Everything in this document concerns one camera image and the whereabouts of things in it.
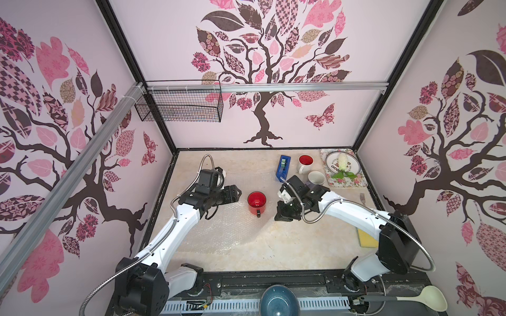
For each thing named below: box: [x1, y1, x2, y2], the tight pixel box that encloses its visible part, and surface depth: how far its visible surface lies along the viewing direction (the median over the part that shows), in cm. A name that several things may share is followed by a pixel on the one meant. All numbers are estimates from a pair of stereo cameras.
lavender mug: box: [307, 170, 326, 185], surface depth 101 cm
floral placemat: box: [319, 148, 369, 188], surface depth 110 cm
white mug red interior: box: [296, 154, 315, 174], surface depth 108 cm
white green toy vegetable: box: [331, 152, 358, 180], surface depth 109 cm
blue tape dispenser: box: [275, 154, 292, 183], surface depth 108 cm
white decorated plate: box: [325, 150, 362, 176], surface depth 113 cm
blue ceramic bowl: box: [260, 284, 301, 316], surface depth 69 cm
